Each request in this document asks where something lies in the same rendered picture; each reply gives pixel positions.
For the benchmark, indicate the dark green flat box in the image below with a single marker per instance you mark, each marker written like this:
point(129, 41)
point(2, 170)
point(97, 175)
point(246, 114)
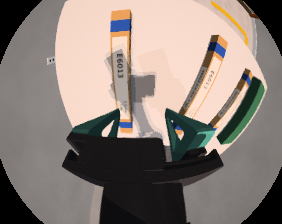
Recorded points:
point(239, 122)

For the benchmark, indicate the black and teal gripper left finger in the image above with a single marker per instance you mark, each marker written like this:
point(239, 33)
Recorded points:
point(97, 125)

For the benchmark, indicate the brown cardboard box with blue bands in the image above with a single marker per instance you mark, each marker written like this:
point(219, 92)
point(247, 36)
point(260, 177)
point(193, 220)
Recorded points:
point(206, 77)

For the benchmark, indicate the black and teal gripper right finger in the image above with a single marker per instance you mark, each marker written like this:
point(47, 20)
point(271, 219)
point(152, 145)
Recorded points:
point(196, 134)

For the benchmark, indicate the orange welding electrode pack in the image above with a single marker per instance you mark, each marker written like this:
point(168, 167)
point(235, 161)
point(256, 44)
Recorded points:
point(120, 41)

